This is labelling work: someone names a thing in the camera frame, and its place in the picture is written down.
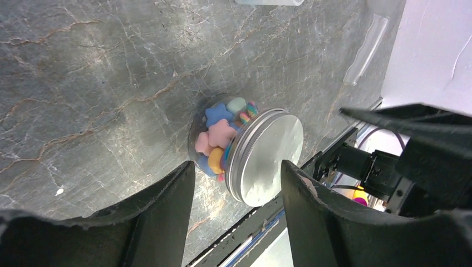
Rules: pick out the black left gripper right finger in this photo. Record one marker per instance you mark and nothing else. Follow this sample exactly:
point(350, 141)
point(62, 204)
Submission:
point(327, 229)

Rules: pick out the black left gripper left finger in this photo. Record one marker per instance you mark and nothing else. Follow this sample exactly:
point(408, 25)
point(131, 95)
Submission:
point(148, 228)

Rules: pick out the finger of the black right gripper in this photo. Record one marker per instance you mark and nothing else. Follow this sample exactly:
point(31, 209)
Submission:
point(437, 157)

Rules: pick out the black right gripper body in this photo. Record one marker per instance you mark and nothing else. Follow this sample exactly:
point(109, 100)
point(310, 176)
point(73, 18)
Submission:
point(375, 171)

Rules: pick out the clear round jar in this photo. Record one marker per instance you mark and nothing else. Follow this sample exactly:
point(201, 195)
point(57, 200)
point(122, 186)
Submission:
point(213, 130)

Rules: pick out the clear plastic scoop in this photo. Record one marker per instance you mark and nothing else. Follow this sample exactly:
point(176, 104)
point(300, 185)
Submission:
point(367, 50)

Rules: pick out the clear compartment candy tray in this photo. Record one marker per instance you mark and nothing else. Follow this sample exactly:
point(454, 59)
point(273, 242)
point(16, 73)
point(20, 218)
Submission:
point(270, 2)

